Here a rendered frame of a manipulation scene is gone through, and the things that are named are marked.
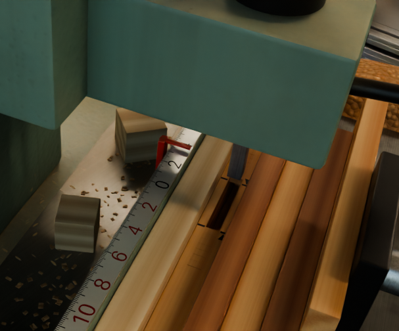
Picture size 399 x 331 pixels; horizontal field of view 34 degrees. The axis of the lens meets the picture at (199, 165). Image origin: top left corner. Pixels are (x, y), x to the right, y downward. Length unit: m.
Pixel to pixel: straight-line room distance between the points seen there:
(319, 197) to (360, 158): 0.03
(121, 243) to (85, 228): 0.18
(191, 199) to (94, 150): 0.27
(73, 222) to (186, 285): 0.19
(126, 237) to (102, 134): 0.32
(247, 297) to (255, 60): 0.12
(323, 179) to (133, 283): 0.14
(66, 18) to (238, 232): 0.15
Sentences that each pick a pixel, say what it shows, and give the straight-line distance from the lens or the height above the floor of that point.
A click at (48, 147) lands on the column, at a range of 0.58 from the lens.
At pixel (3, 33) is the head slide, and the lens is 0.32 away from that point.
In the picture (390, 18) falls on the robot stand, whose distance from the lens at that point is 1.15.
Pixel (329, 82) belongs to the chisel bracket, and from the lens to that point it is 0.31.
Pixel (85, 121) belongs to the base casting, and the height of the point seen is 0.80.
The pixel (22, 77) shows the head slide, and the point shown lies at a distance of 0.33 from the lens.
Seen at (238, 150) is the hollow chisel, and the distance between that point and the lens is 0.39.
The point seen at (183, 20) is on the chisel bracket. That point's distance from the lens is 0.32.
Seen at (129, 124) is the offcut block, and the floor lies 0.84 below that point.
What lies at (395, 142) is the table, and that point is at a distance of 0.56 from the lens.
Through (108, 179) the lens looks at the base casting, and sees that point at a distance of 0.61.
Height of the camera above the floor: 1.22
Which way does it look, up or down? 41 degrees down
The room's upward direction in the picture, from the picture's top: 9 degrees clockwise
